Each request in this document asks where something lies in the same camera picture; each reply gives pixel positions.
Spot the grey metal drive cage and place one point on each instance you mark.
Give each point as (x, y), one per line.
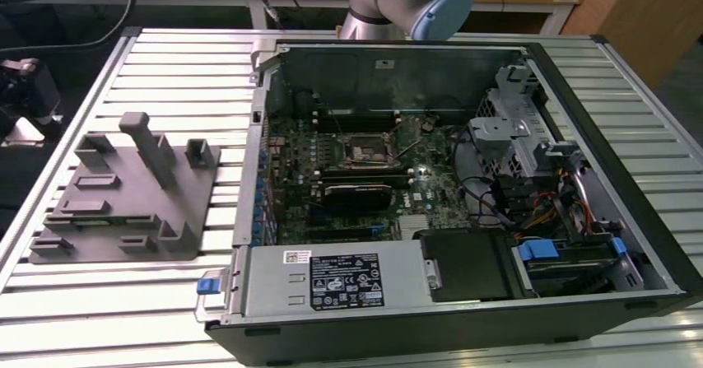
(505, 129)

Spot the silver power supply unit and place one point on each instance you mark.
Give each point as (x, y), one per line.
(274, 285)

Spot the silver chipset heat sink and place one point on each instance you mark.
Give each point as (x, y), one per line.
(415, 222)

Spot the CPU socket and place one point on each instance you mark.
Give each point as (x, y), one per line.
(361, 150)

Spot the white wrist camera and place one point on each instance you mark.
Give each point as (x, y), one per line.
(26, 131)

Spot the black RAM slot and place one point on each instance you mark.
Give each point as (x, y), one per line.
(350, 173)
(356, 124)
(356, 115)
(350, 180)

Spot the wooden cabinet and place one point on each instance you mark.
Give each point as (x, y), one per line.
(648, 22)

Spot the black graphics card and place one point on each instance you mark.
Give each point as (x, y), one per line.
(356, 199)

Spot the blue power supply latch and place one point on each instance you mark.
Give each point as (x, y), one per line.
(206, 285)

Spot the green motherboard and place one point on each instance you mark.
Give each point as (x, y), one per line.
(439, 187)

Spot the black PC case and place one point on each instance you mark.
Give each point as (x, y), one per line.
(384, 335)

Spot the grey parts rack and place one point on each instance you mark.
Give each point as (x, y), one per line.
(137, 203)

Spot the small blue bay clip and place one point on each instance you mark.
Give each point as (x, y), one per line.
(617, 248)

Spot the round coin cell battery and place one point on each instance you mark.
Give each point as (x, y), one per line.
(427, 127)

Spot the black hard disk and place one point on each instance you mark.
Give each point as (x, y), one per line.
(565, 277)

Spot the black expansion slot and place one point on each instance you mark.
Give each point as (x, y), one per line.
(334, 233)

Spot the thin locking lever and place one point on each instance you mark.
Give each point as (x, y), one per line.
(412, 144)

